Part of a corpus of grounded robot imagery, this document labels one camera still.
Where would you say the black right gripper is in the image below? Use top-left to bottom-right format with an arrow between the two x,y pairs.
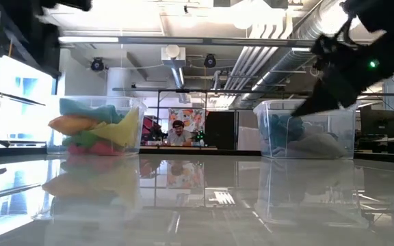
291,33 -> 365,118

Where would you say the gray towel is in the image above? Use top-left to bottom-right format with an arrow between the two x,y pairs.
287,132 -> 350,160

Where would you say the dark green towel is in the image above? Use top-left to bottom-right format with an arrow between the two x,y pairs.
260,114 -> 306,153

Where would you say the yellow towel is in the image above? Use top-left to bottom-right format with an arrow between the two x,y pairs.
96,107 -> 140,148

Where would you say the light blue towel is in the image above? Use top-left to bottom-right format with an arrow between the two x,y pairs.
59,98 -> 124,124

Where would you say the light green towel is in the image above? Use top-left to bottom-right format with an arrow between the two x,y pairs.
62,131 -> 104,148

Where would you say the orange towel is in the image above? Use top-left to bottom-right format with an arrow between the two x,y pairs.
48,115 -> 102,136

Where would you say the clear plastic bin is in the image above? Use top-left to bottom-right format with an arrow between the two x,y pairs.
46,96 -> 147,156
253,98 -> 357,161

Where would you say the black office monitor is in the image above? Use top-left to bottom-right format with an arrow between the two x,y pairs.
360,107 -> 394,137

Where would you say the colourful floral poster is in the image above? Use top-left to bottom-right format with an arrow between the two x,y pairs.
168,108 -> 207,136

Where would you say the person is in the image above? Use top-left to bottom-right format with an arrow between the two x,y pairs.
167,119 -> 194,147

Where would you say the long ceiling light bar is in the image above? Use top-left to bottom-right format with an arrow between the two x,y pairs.
58,36 -> 321,47

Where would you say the red towel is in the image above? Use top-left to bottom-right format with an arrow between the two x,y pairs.
66,141 -> 124,156

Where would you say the silver ventilation duct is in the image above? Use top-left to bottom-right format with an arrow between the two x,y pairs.
241,0 -> 352,107

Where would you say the black ceiling camera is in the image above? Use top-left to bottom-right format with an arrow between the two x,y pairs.
203,53 -> 218,68
90,57 -> 105,72

